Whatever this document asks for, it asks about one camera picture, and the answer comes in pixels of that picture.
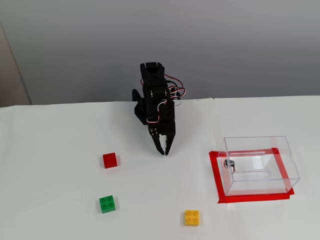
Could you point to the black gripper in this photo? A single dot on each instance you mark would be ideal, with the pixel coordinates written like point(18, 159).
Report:
point(163, 130)

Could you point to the yellow lego brick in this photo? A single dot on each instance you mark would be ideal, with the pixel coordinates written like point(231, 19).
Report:
point(192, 218)

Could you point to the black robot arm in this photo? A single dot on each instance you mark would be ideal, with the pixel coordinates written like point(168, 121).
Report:
point(152, 77)

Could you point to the red lego brick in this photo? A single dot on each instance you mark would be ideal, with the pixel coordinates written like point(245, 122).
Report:
point(109, 160)

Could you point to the green lego brick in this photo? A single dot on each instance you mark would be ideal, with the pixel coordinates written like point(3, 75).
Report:
point(107, 204)

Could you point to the transparent plastic box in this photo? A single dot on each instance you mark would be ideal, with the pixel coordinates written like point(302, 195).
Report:
point(260, 185)

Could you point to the black table clamp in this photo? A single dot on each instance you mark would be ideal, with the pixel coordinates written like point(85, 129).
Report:
point(136, 96)

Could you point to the silver cylinder lock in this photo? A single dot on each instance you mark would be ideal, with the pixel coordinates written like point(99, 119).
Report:
point(228, 163)

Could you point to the red tape frame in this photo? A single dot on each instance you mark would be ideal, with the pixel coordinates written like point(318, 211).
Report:
point(215, 175)

